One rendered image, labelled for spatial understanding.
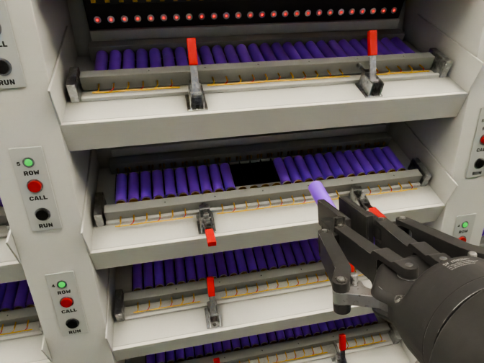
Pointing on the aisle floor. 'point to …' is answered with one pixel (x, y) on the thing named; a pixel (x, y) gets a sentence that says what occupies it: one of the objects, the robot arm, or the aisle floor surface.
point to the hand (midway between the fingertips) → (343, 220)
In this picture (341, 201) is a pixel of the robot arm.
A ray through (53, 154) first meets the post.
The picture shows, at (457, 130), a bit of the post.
